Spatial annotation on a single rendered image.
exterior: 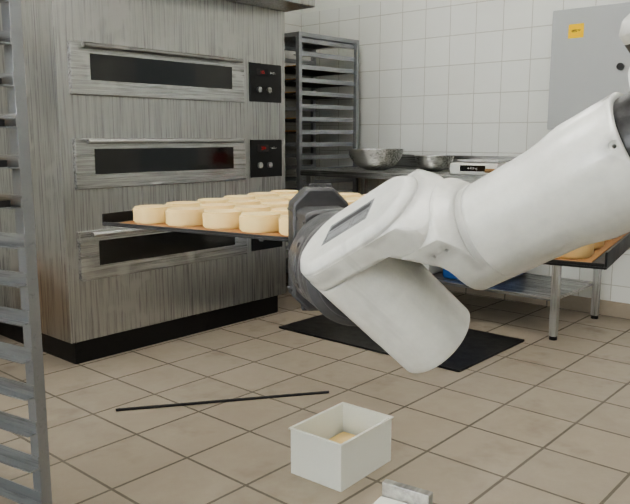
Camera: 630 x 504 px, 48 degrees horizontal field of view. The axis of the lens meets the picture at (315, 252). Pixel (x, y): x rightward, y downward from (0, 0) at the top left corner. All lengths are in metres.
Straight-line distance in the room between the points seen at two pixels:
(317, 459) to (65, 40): 2.21
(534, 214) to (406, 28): 5.06
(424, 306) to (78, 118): 3.14
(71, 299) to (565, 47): 3.13
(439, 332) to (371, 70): 5.13
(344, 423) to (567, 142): 2.29
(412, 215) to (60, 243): 3.20
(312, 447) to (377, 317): 1.89
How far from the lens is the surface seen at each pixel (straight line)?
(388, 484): 0.43
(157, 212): 0.92
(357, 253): 0.46
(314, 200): 0.68
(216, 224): 0.84
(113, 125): 3.66
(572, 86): 4.60
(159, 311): 3.90
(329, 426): 2.59
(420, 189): 0.46
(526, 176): 0.42
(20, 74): 1.75
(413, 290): 0.50
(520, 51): 4.98
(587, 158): 0.40
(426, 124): 5.29
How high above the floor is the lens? 1.11
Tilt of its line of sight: 9 degrees down
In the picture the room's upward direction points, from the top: straight up
